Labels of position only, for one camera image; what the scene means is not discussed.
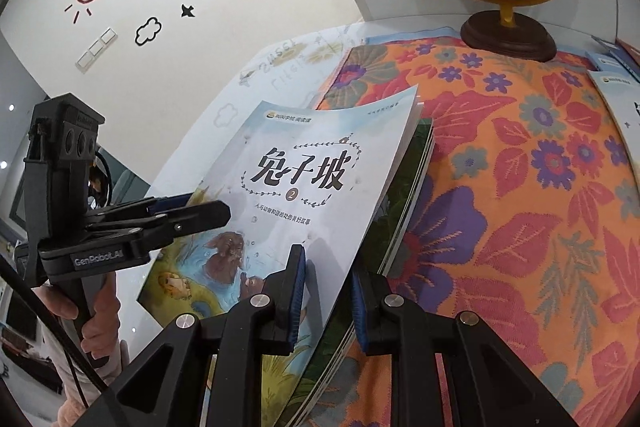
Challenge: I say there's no white wall switch panel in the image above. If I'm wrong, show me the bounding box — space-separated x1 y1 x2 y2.
75 27 121 70

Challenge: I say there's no person's left hand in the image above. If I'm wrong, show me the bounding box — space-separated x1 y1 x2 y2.
40 274 121 359

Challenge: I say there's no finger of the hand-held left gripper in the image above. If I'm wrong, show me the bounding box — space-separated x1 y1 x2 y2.
82 200 232 243
120 192 195 215

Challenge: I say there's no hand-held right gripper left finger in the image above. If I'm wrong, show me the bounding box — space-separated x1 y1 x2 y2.
82 244 308 427

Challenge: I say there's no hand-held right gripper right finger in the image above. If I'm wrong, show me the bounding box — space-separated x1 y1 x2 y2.
349 269 581 427

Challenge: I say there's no orange floral table cloth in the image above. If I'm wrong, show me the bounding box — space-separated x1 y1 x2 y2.
305 34 640 427

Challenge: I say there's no pale blue illustrated storybook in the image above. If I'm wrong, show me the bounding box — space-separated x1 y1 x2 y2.
584 52 618 70
136 84 421 350
586 69 640 132

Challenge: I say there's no black cloud wall decal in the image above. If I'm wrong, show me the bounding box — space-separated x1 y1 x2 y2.
135 18 163 45

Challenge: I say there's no dark blue book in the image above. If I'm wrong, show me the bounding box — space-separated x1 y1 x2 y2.
591 34 640 82

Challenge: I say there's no green caterpillar cover book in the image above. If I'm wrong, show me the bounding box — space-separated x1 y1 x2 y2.
260 116 435 425

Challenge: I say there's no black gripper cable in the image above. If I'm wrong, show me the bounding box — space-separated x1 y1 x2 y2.
0 252 108 397

